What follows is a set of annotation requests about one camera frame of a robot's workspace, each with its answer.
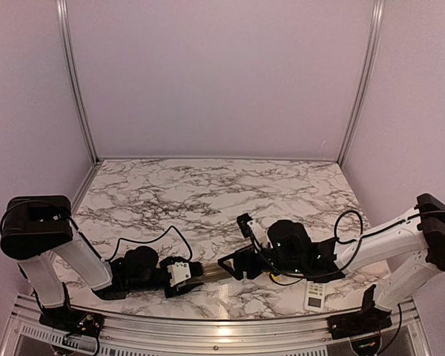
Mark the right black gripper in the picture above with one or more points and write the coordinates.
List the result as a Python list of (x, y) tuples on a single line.
[(237, 255)]

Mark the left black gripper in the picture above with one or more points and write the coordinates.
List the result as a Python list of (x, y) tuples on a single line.
[(181, 291)]

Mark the white remote control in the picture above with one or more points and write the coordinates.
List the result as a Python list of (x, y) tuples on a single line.
[(213, 273), (314, 297)]

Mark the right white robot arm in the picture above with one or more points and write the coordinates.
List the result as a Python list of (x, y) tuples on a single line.
[(419, 232)]

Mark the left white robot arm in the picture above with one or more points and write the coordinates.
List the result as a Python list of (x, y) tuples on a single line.
[(32, 228)]

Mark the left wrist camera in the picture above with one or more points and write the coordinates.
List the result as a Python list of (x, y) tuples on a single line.
[(182, 271)]

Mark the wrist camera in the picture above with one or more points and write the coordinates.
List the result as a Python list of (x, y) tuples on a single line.
[(182, 271), (251, 228)]

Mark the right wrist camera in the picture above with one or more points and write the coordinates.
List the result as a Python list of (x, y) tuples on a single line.
[(251, 228)]

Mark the front aluminium table rail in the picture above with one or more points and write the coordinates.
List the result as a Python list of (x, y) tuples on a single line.
[(138, 335)]

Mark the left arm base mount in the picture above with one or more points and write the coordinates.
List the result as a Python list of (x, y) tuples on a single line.
[(71, 320)]

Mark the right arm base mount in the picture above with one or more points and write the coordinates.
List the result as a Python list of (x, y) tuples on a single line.
[(367, 320)]

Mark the right aluminium frame post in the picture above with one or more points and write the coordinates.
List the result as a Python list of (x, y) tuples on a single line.
[(363, 84)]

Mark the aluminium frame post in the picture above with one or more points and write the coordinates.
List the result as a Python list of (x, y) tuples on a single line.
[(67, 44), (363, 84)]

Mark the left aluminium frame post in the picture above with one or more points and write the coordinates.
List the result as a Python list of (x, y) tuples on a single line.
[(67, 44)]

